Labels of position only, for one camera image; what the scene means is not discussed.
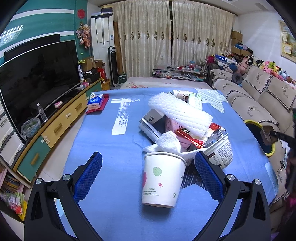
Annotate blue tablecloth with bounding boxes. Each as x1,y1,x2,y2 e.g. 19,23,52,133
64,88,278,240

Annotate black tower fan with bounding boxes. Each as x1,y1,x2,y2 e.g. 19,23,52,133
108,46,119,87

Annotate clear plastic water bottle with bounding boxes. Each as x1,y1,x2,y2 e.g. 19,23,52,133
37,103,48,123

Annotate yellow rimmed black trash bin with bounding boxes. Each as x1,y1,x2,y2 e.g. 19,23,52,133
244,120,275,158

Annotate blue tissue pack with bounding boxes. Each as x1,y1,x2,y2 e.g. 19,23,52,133
87,95,104,109

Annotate white pill bottle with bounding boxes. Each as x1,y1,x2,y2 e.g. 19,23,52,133
173,90,192,102

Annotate black curved television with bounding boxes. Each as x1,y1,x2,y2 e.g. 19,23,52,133
1,40,80,142

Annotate white foam packing sheet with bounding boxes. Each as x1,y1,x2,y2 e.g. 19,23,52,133
148,92,213,138

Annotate beige patterned curtains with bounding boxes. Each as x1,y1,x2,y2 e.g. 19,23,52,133
112,1,235,77

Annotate red tray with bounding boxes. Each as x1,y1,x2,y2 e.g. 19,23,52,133
85,92,109,114

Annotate silver grey box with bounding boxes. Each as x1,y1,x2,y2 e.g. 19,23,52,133
139,109,166,143

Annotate white paper cup leaf print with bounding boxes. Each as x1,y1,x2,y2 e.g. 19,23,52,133
142,152,187,208

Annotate white green carton box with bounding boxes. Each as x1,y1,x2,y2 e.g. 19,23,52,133
187,93,203,110

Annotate pile of plush toys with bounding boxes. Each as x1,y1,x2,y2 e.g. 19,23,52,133
205,42,295,88

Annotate yellow green TV cabinet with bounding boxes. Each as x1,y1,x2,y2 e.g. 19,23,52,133
1,78,103,188

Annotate low cluttered toy shelf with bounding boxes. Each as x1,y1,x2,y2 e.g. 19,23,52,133
152,66,207,82

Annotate glass ashtray bowl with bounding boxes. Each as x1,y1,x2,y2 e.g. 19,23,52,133
21,118,41,138

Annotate red snack wrapper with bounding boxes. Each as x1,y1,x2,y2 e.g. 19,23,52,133
188,123,226,149

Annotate beige sofa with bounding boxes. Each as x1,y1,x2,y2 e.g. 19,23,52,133
208,66,295,211

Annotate crumpled white tissue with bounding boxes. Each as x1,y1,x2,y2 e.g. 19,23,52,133
143,131,198,165

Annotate framed flower painting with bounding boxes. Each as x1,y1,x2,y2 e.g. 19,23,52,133
278,21,296,63

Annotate white standing air conditioner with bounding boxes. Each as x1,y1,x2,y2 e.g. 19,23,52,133
90,14,114,69

